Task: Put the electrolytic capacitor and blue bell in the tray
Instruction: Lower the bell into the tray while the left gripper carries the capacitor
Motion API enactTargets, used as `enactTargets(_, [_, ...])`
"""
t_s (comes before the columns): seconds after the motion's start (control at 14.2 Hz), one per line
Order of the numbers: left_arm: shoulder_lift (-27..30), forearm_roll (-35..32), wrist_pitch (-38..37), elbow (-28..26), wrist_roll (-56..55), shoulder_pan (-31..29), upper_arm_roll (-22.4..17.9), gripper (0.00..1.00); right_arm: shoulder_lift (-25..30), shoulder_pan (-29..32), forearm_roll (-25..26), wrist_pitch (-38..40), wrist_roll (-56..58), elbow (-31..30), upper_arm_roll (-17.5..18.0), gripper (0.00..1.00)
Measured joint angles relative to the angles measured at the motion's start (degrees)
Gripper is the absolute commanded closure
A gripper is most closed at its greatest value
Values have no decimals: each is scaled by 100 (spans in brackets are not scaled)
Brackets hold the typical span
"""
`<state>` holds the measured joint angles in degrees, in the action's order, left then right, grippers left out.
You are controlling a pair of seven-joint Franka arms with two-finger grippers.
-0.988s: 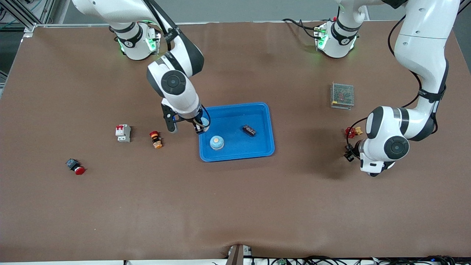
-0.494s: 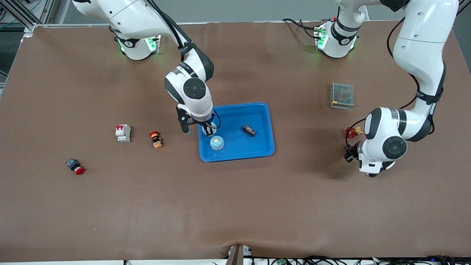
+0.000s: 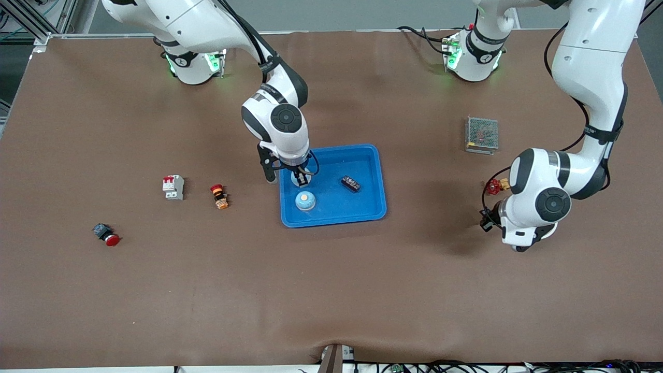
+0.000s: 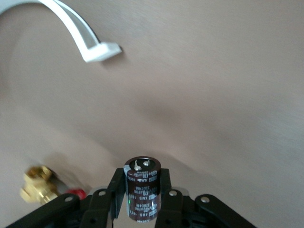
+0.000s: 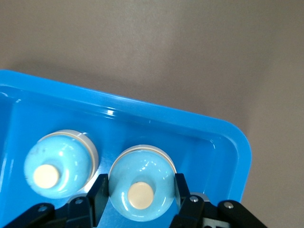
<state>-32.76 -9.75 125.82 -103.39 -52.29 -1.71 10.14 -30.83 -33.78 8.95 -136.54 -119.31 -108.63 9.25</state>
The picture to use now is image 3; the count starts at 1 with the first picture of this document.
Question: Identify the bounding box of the black cable bundle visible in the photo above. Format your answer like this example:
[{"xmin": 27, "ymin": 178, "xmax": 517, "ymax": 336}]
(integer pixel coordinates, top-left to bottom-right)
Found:
[{"xmin": 357, "ymin": 360, "xmax": 643, "ymax": 373}]

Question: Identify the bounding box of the perforated metal power supply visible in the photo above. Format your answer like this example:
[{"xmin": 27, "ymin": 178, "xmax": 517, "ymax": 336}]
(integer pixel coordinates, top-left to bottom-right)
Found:
[{"xmin": 465, "ymin": 116, "xmax": 499, "ymax": 155}]

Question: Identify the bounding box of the black switch red mushroom button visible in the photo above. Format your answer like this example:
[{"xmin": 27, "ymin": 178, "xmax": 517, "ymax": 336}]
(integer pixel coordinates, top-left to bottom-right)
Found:
[{"xmin": 92, "ymin": 223, "xmax": 121, "ymax": 247}]

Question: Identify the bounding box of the aluminium table frame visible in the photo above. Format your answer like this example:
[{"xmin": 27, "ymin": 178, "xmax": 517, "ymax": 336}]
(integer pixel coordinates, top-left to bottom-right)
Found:
[{"xmin": 0, "ymin": 0, "xmax": 663, "ymax": 52}]

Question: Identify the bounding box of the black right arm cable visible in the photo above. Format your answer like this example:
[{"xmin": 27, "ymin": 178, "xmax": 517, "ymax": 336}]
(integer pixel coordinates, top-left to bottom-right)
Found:
[{"xmin": 220, "ymin": 0, "xmax": 320, "ymax": 179}]

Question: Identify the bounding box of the white circuit breaker red switch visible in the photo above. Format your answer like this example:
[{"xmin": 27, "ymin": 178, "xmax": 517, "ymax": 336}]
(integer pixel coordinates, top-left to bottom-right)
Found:
[{"xmin": 163, "ymin": 175, "xmax": 185, "ymax": 201}]

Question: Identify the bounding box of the brown table mat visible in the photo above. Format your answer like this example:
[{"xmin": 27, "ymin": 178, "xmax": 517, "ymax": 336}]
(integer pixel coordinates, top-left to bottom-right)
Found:
[{"xmin": 0, "ymin": 28, "xmax": 663, "ymax": 369}]

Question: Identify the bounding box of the blue plastic tray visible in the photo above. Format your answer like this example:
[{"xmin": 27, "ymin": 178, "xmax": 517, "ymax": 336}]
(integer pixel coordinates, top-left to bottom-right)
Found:
[{"xmin": 280, "ymin": 144, "xmax": 388, "ymax": 228}]

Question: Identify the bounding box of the grey metal bracket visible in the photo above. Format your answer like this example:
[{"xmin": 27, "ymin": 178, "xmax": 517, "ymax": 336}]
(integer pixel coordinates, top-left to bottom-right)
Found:
[{"xmin": 317, "ymin": 343, "xmax": 357, "ymax": 373}]

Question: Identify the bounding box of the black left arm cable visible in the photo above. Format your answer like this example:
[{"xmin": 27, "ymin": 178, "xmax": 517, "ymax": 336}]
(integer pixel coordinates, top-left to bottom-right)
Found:
[{"xmin": 481, "ymin": 21, "xmax": 614, "ymax": 213}]

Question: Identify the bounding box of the black cable at arm base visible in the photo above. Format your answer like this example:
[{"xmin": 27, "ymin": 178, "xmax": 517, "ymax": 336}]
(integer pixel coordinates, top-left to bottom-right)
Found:
[{"xmin": 397, "ymin": 25, "xmax": 452, "ymax": 54}]

